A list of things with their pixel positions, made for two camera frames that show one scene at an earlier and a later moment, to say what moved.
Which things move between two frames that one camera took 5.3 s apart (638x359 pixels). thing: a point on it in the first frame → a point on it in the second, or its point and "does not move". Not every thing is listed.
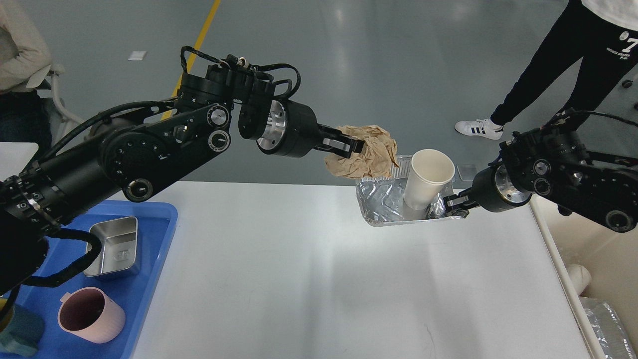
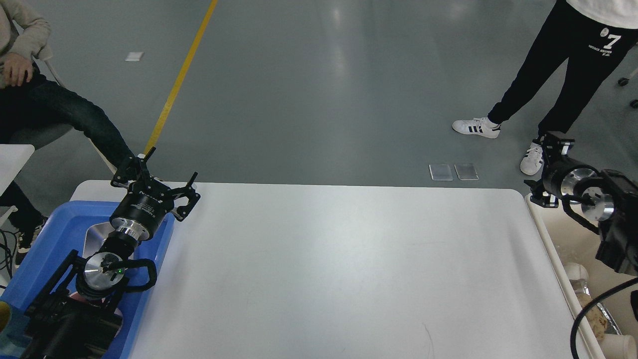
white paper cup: (431, 171) → (618, 346)
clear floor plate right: (467, 172) does not move
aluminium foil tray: (381, 199) → (611, 327)
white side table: (14, 156) does not move
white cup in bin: (580, 276) does not move
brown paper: (377, 160) → (595, 316)
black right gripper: (493, 191) → (555, 146)
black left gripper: (293, 131) → (136, 214)
